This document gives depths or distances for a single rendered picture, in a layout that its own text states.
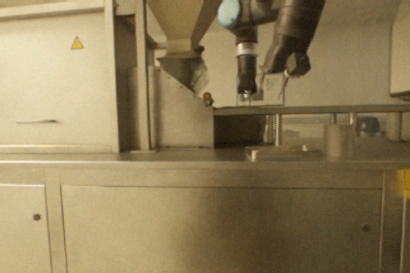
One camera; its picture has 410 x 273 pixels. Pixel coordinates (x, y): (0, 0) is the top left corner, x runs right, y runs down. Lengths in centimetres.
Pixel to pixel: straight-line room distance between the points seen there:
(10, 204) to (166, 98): 60
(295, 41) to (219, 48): 441
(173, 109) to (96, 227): 47
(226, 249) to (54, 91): 82
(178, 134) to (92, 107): 33
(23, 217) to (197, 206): 54
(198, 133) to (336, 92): 443
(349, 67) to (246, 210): 481
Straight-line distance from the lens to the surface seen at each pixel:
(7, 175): 91
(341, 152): 73
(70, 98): 98
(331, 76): 512
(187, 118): 86
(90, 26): 99
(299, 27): 46
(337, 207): 69
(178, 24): 97
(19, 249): 96
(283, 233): 68
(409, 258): 82
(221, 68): 476
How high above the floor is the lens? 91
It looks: 4 degrees down
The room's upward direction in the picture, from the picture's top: 1 degrees counter-clockwise
